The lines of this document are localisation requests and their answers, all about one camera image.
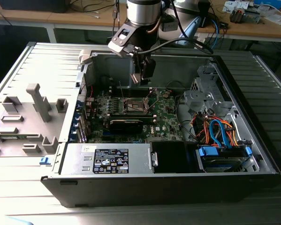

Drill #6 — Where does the silver green CPU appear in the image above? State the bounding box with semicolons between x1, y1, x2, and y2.
129;72;141;84

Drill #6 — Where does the metal socket cover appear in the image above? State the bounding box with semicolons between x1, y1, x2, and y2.
144;88;160;112

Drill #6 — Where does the thin metal locking lever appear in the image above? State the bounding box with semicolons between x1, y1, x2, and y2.
119;81;126;102
147;93;160;112

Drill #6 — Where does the CPU socket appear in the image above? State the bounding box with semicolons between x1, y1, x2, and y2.
122;96;152;114

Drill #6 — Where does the white power strip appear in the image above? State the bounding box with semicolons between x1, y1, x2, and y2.
194;32;207;49

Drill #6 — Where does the black upright stand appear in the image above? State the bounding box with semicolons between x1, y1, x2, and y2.
197;0;213;29

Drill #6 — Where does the silver drive cage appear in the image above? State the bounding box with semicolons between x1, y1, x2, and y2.
183;64;236;118

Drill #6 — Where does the green motherboard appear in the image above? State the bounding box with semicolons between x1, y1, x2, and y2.
84;89;185;144

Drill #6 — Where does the copper heatsink cooler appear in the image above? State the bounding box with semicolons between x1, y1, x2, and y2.
229;6;246;23

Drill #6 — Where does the white printed packet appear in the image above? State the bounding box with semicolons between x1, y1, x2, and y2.
222;0;251;13

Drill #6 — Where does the black graphics card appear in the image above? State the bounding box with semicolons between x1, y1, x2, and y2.
103;118;144;135

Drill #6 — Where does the wooden desk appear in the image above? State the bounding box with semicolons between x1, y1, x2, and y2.
0;0;281;51

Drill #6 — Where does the grey metal computer part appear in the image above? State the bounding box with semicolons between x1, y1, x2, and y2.
244;7;264;24

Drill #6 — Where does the silver metal latch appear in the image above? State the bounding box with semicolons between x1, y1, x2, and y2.
150;151;159;167

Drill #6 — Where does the blue box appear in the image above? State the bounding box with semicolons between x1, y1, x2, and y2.
253;0;281;9

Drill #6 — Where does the black rectangular device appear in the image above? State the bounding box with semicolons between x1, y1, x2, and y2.
0;0;68;14

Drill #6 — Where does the blue carrier hard disk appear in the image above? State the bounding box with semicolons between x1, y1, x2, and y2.
196;143;254;173

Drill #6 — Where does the clear plastic bag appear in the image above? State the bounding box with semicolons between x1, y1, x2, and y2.
262;9;281;26

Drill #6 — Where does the grey parts rack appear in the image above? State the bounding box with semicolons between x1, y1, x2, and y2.
0;83;70;158

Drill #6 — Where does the silver power supply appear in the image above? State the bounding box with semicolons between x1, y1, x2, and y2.
60;142;155;176

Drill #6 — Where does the black PC case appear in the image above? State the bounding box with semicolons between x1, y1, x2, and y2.
40;48;281;208

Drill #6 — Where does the green RAM stick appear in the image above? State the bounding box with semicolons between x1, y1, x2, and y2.
0;134;41;141

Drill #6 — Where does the light blue plastic object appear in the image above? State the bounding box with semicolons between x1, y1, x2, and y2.
4;215;37;225

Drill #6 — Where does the black camera cable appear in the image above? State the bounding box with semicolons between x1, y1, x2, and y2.
137;0;215;56

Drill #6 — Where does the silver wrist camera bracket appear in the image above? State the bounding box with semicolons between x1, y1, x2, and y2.
107;22;144;59

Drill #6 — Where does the blue hanging cable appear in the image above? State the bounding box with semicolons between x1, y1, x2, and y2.
210;18;222;50

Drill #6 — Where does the blue flat data cable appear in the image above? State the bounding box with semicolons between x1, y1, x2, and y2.
209;119;232;149

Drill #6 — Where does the orange red wire bundle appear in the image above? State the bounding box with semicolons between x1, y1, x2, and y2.
193;114;240;146

